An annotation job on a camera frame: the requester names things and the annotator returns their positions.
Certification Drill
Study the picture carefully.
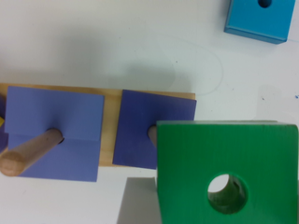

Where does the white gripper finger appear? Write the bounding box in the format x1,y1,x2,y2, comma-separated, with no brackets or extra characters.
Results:
117,177,162,224

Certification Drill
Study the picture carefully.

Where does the green square block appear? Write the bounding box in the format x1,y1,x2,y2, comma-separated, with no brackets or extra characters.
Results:
157,121,298,224

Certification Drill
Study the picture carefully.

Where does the dark purple square block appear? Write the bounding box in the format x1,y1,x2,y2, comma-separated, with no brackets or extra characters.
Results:
113,90,196,169

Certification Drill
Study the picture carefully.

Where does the light purple square block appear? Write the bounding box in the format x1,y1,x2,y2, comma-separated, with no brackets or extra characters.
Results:
4,85,106,183

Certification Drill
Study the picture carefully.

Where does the blue block under purple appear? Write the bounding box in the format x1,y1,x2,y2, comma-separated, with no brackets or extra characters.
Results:
0,95,8,153

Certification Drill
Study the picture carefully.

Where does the yellow block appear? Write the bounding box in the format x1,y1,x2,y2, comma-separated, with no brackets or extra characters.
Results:
0,117,4,126

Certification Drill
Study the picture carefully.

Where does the blue square foam block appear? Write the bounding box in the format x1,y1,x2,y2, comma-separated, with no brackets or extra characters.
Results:
224,0,296,44

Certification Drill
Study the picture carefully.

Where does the front wooden peg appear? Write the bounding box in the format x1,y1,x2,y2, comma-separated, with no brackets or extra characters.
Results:
148,125,157,147

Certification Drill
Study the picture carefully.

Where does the wooden peg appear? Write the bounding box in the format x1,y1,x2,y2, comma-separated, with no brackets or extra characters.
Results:
148,125,157,147
0,129,64,176

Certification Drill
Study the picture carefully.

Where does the wooden peg base board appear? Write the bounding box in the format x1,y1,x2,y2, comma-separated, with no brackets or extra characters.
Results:
0,82,197,168

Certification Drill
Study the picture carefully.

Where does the middle wooden peg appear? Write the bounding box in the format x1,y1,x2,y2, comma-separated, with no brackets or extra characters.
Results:
0,129,64,176

